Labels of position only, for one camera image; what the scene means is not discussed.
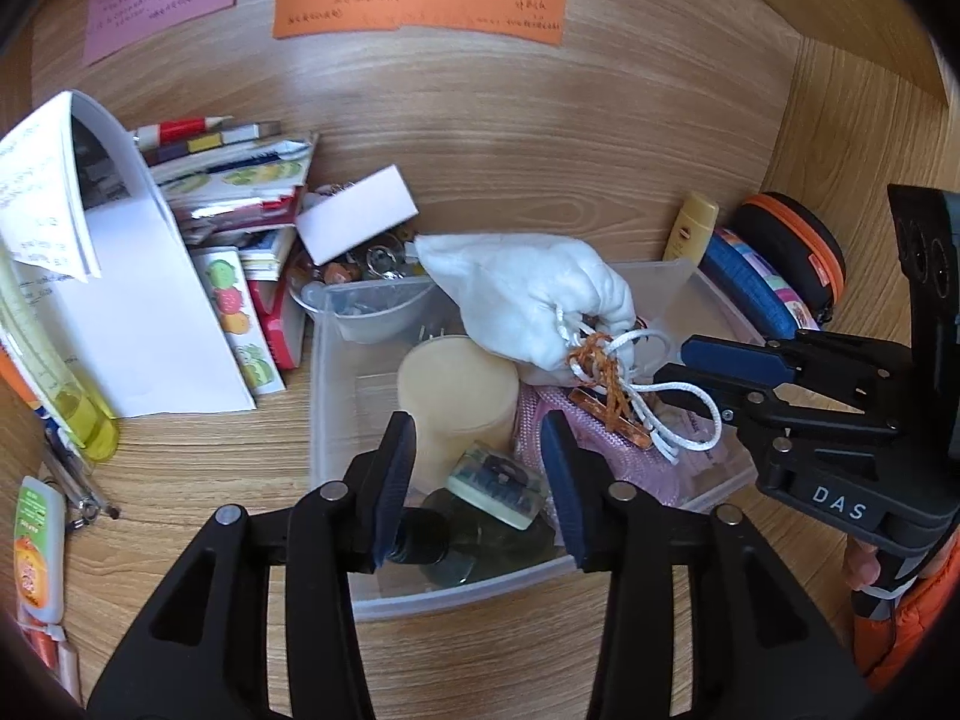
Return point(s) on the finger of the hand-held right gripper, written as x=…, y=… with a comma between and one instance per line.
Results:
x=720, y=390
x=735, y=361

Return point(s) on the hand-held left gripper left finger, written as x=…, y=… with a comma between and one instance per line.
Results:
x=394, y=487

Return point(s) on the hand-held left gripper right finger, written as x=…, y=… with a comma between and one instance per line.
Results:
x=562, y=480

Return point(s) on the clear plastic storage box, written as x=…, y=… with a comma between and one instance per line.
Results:
x=337, y=465

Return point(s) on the small blue packet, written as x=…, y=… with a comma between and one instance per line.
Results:
x=495, y=487

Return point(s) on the cream candle jar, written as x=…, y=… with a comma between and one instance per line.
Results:
x=450, y=405

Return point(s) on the dark glass spray bottle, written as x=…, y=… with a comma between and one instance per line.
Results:
x=480, y=547

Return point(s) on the wooden desktop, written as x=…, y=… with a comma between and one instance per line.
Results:
x=225, y=480

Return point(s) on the person's right hand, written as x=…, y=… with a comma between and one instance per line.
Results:
x=861, y=566

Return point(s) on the pink knitted pouch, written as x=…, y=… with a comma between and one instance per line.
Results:
x=637, y=465

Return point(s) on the blue patchwork pencil case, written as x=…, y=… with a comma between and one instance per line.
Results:
x=750, y=277

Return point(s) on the black orange zip case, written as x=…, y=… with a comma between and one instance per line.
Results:
x=787, y=240

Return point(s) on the white ceramic bowl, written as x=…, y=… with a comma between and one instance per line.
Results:
x=367, y=319

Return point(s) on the red white booklet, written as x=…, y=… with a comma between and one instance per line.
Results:
x=277, y=307

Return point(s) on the small white card box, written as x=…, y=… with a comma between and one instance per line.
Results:
x=356, y=214

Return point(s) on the white paper box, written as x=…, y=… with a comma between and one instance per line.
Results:
x=150, y=300

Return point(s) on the yellow spray bottle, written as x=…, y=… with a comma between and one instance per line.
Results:
x=82, y=420

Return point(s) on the silver metal tool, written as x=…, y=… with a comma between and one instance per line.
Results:
x=75, y=480

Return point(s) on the green orange cream tube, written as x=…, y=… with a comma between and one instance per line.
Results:
x=39, y=547

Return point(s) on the white pink tube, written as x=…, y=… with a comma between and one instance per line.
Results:
x=56, y=652

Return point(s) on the orange sunscreen tube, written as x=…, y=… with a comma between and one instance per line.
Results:
x=9, y=379

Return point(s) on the red white marker pen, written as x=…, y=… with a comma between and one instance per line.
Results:
x=180, y=130

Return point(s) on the handwritten paper sheet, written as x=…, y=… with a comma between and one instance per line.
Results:
x=41, y=195

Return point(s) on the orange paper note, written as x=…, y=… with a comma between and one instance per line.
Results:
x=420, y=0

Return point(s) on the pink paper note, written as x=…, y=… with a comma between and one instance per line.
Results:
x=157, y=0

